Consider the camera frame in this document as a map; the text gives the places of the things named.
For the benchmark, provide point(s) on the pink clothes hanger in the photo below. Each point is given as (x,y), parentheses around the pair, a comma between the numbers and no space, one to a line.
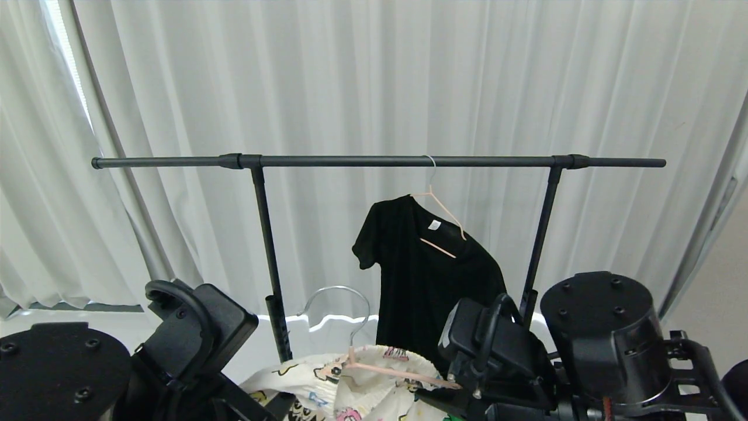
(441,206)
(380,370)

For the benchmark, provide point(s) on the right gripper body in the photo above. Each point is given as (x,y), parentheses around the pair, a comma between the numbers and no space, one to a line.
(514,409)

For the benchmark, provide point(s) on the white curtain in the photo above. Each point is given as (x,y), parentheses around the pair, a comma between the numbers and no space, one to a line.
(350,76)

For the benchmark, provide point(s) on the cream printed garment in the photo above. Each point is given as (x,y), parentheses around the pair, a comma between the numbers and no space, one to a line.
(350,397)

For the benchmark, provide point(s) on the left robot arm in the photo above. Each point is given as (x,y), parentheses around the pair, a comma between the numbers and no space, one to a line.
(58,374)

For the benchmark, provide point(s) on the black clothes rack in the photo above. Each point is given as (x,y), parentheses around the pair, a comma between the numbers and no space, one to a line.
(350,161)

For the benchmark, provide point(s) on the black garment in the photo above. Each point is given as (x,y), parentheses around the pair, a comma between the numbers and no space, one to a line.
(432,280)

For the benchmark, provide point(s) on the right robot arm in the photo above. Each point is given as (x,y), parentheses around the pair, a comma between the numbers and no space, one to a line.
(613,339)

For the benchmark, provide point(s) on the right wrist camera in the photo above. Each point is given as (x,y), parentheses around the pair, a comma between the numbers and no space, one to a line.
(497,351)

